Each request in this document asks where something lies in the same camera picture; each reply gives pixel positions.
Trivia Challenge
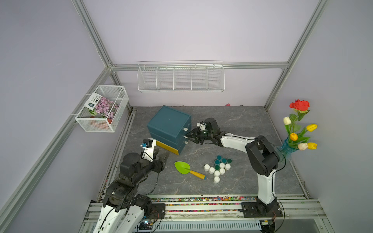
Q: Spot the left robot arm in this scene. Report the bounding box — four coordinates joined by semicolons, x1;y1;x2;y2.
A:
93;149;170;233

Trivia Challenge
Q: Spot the teal top drawer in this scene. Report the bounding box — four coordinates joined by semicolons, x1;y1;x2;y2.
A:
175;117;191;143

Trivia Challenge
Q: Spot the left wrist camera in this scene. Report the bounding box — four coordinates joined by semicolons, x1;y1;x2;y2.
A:
141;138;157;162

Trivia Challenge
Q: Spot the purple flower seed packet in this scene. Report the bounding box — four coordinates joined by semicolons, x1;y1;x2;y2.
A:
84;93;119;120

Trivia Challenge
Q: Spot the long white wire basket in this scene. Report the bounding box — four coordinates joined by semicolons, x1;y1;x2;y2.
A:
137;61;225;92

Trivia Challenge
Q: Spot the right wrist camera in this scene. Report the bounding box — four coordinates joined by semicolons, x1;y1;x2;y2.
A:
197;121;207;131

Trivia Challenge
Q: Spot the colourful pebble tray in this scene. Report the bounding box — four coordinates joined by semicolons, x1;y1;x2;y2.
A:
152;196;256;213

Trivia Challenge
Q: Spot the glass vase with flowers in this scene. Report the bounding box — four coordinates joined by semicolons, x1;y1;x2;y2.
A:
280;100;318;159

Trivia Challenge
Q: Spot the teal drawer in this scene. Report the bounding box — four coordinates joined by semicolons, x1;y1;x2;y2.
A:
175;117;191;143
150;129;187;150

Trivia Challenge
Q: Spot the small white wire basket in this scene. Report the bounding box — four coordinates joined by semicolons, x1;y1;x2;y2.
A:
75;85;129;133

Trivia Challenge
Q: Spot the teal drawer cabinet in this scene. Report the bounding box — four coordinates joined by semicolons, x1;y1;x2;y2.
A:
147;105;193;156

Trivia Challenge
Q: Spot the green toy shovel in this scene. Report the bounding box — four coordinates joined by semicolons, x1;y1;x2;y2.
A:
174;161;206;180

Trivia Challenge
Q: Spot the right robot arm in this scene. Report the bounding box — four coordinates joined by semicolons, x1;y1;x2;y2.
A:
185;117;285;219

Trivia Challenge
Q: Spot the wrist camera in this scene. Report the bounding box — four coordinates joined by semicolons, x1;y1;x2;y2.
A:
197;121;207;131
141;138;157;162

